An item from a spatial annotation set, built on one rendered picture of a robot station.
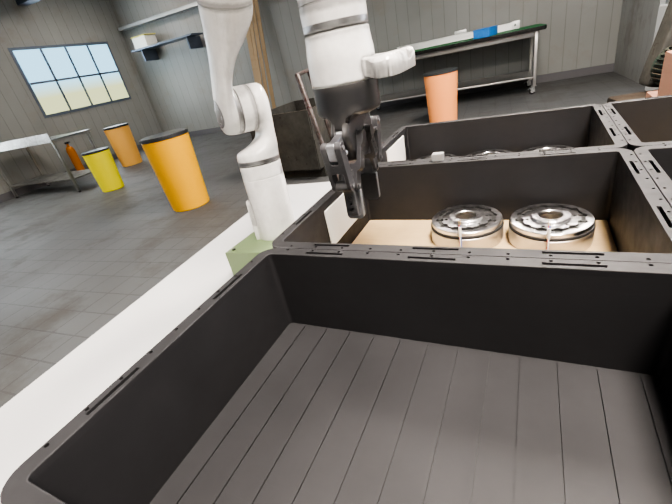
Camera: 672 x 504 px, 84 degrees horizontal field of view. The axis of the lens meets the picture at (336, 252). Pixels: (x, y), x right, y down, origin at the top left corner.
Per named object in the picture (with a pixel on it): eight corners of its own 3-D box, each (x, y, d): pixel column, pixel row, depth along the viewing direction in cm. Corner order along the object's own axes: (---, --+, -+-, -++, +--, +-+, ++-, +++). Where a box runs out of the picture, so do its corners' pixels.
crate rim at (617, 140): (358, 178, 69) (356, 166, 68) (402, 136, 92) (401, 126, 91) (627, 164, 51) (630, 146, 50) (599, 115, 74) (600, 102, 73)
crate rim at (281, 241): (270, 263, 46) (265, 246, 45) (358, 178, 69) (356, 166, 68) (702, 291, 28) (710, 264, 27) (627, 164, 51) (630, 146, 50)
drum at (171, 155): (221, 195, 413) (196, 125, 379) (194, 212, 376) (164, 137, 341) (189, 197, 431) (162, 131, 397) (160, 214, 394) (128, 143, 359)
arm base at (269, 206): (253, 242, 88) (232, 170, 81) (267, 227, 96) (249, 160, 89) (290, 238, 85) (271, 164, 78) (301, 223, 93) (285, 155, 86)
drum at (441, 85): (458, 125, 480) (456, 69, 449) (424, 129, 497) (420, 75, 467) (461, 118, 512) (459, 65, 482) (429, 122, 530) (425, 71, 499)
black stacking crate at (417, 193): (291, 323, 51) (268, 250, 45) (367, 225, 73) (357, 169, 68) (671, 379, 33) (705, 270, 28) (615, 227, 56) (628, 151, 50)
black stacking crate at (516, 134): (367, 225, 74) (357, 168, 68) (407, 173, 96) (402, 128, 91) (615, 226, 56) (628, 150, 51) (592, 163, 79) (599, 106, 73)
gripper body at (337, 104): (329, 75, 47) (342, 149, 52) (297, 86, 41) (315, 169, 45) (386, 64, 44) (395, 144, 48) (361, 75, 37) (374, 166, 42)
